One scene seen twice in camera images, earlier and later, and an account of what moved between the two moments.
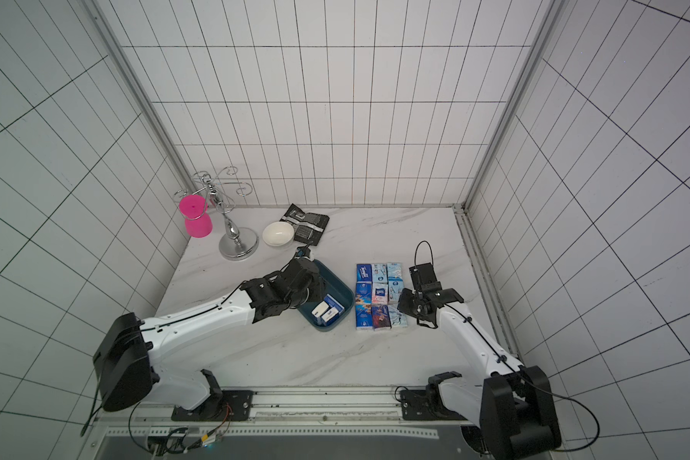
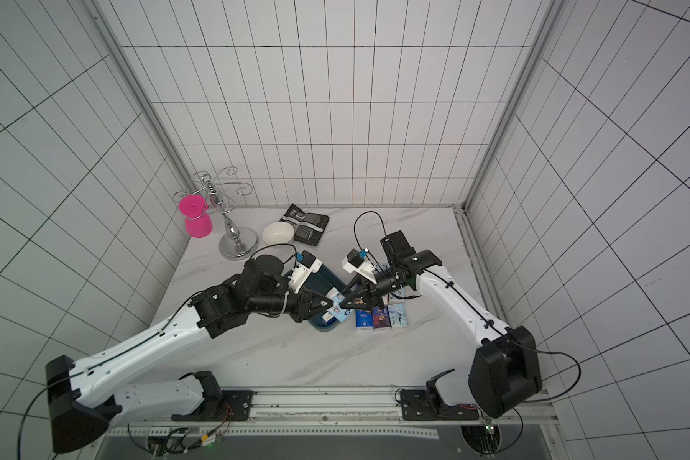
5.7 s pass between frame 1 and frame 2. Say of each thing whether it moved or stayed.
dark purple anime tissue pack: stayed
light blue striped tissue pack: stayed
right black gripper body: moved
